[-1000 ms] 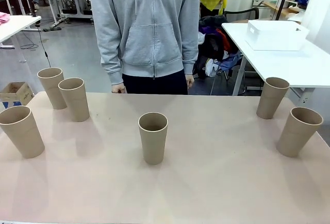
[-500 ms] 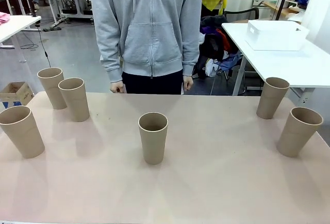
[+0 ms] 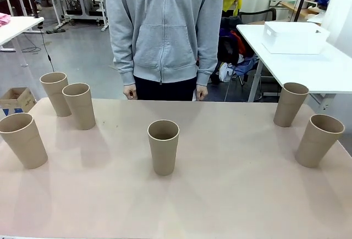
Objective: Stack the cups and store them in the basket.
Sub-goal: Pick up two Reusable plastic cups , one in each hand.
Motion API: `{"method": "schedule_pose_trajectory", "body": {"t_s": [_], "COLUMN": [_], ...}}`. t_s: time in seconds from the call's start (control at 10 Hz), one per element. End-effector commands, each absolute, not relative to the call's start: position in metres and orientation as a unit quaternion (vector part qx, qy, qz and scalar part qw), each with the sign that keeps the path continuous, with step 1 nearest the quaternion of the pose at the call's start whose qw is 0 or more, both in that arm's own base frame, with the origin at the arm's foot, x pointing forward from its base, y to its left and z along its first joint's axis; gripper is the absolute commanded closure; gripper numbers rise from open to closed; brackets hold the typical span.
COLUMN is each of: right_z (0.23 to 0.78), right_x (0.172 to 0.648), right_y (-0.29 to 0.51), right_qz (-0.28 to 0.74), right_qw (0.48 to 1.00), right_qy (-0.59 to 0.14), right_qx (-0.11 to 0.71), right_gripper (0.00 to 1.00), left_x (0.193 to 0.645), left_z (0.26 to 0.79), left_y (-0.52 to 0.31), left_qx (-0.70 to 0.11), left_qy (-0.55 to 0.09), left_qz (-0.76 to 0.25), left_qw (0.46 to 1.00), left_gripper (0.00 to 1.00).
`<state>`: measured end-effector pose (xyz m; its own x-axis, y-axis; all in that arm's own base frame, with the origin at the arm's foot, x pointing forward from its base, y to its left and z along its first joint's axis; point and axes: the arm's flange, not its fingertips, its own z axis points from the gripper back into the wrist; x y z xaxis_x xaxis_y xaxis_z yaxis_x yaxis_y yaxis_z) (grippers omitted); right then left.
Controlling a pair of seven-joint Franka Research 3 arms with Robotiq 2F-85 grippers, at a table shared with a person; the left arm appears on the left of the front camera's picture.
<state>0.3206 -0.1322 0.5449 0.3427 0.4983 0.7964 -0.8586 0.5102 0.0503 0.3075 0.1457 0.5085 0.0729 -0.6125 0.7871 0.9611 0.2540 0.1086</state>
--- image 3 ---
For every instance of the person's right hand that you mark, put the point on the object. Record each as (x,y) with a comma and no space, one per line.
(129,91)

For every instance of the person's left hand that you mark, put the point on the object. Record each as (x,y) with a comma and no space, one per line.
(201,92)

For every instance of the tan plastic cup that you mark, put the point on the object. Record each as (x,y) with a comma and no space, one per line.
(56,98)
(79,109)
(163,153)
(24,145)
(316,145)
(288,109)

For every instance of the person's left forearm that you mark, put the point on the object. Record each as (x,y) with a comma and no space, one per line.
(209,54)

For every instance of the person's right forearm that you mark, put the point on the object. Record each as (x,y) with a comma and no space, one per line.
(121,51)

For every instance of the white plastic basket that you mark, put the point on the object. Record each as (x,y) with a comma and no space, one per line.
(294,35)

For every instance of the pile of colourful clothes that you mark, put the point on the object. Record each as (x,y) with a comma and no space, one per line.
(233,43)

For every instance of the person in grey hoodie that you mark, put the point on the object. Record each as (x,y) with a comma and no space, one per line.
(165,29)

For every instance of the black power strip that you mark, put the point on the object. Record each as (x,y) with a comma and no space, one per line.
(55,30)

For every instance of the large white table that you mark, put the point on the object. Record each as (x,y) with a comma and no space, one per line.
(302,68)

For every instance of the black office chair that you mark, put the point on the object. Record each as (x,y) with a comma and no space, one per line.
(270,13)

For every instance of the brown cardboard box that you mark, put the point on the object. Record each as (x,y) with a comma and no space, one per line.
(16,98)

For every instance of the small white table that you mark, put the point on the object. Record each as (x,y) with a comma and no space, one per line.
(16,27)

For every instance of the pink cloth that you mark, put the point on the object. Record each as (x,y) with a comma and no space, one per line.
(4,18)

